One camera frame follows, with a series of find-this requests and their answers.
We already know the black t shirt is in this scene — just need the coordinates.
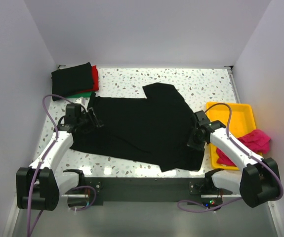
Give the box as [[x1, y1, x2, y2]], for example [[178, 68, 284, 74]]
[[71, 83, 204, 172], [51, 62, 94, 98]]

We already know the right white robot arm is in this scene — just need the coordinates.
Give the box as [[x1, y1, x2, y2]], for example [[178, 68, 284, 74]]
[[187, 111, 284, 207]]

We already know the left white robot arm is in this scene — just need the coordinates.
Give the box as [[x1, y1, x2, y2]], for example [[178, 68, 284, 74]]
[[16, 103, 103, 211]]

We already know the folded green t shirt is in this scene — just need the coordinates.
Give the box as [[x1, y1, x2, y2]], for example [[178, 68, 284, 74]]
[[67, 91, 94, 98]]

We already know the folded black t shirt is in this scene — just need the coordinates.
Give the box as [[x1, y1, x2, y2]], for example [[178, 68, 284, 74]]
[[51, 62, 94, 98]]

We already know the yellow plastic tray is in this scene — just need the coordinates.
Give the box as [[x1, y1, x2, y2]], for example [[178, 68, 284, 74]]
[[205, 101, 266, 172]]

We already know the folded red t shirt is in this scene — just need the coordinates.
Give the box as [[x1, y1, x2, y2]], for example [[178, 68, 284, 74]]
[[77, 65, 99, 94]]

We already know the crumpled pink t shirt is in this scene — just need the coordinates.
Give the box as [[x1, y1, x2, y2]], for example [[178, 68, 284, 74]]
[[216, 129, 271, 166]]

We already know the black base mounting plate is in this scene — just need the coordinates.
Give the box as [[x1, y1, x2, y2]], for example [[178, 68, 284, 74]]
[[81, 177, 231, 205]]

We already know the aluminium frame rail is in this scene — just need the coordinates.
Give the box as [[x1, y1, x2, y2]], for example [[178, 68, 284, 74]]
[[2, 160, 35, 237]]

